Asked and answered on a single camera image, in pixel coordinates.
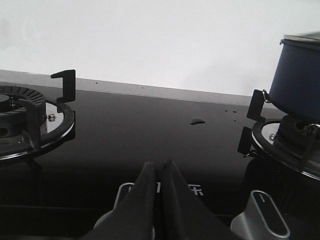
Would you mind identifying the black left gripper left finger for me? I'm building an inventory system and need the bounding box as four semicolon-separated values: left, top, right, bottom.
82;162;156;240

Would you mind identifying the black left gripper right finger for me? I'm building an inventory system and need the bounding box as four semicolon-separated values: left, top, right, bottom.
155;160;232;240

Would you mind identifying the blue cooking pot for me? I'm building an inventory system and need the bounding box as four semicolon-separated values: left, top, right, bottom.
269;39;320;124

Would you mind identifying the glass lid with blue knob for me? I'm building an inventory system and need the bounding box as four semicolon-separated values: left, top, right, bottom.
283;31;320;46

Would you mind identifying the silver left stove knob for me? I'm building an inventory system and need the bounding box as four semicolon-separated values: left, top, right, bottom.
93;182;135;230

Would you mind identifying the silver stove knob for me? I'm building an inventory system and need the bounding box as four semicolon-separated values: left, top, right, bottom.
93;182;135;230
230;190;291;240

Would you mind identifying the silver right stove knob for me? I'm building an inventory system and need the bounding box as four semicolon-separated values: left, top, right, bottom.
230;190;291;240

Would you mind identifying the black glass gas stove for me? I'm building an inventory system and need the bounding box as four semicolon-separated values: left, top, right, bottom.
0;83;320;240

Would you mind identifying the right burner with grate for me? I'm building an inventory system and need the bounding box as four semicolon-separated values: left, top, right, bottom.
237;89;320;180

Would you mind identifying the burner with grate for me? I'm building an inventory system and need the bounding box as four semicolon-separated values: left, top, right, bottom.
237;89;320;180
0;69;76;160

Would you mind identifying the left burner with grate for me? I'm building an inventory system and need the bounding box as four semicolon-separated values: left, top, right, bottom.
0;69;76;160

